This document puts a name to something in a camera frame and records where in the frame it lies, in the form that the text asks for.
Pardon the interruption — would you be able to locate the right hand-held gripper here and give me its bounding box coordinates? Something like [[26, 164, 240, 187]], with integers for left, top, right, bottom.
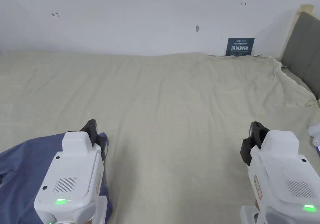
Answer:
[[240, 121, 320, 224]]

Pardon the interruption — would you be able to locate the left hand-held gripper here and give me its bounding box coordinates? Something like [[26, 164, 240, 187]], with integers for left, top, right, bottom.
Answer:
[[33, 119, 108, 224]]

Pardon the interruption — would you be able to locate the dark blue shirt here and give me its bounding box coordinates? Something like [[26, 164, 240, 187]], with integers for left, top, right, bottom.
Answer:
[[0, 132, 112, 224]]

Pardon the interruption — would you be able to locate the white plush toy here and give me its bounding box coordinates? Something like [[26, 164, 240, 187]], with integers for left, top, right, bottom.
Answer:
[[307, 123, 320, 146]]

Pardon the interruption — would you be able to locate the bed with beige sheet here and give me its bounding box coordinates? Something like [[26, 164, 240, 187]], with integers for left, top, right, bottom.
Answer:
[[0, 49, 320, 224]]

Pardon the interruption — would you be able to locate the dark blue printed sign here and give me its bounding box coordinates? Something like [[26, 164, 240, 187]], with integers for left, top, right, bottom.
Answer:
[[225, 37, 255, 57]]

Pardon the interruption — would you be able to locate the grey padded headboard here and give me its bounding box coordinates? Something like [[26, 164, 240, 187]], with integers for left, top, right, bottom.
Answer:
[[280, 4, 320, 100]]

